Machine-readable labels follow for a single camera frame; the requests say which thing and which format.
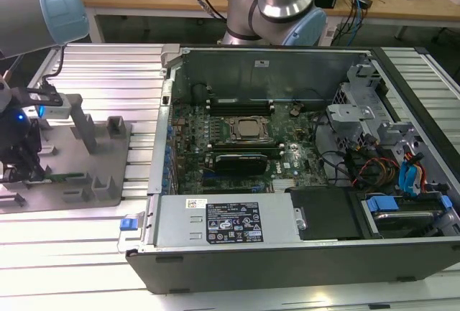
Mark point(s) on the green RAM stick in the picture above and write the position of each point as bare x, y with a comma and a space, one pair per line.
68, 176

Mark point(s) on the black RAM slot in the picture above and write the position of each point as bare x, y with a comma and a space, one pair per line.
240, 113
240, 109
240, 100
240, 105

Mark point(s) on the grey parts rack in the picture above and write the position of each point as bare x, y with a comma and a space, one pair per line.
108, 167

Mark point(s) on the blue case latch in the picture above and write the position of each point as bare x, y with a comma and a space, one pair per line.
125, 224

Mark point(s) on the black case lock tab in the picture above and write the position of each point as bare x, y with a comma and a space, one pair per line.
165, 100

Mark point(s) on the grey plastic case latch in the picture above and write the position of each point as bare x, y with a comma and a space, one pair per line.
169, 54

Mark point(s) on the silver power supply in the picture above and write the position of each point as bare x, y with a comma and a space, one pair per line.
172, 221

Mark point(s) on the wooden workbench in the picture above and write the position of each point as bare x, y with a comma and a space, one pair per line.
151, 0

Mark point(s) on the black graphics card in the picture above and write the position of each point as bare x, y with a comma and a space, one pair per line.
240, 163

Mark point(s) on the silver CPU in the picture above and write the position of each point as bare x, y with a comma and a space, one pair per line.
248, 128

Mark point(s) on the black rating label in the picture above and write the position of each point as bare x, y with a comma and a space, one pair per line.
233, 222

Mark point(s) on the black PC case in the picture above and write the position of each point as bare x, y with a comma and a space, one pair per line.
251, 271

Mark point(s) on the silver board heatsink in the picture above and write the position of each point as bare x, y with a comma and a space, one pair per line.
285, 184

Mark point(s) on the round coin battery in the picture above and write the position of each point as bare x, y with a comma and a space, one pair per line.
294, 112

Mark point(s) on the green motherboard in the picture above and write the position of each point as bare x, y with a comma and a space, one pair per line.
305, 146

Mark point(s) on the black plastic cover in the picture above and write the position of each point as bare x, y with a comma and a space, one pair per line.
323, 214

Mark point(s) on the grey metal drive cage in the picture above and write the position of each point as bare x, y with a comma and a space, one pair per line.
345, 113

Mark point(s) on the small black adapter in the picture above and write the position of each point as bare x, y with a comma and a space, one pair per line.
366, 3

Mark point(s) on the hard disk blue carrier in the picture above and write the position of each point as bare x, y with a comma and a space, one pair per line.
402, 221

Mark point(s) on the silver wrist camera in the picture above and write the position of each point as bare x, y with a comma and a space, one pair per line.
59, 107

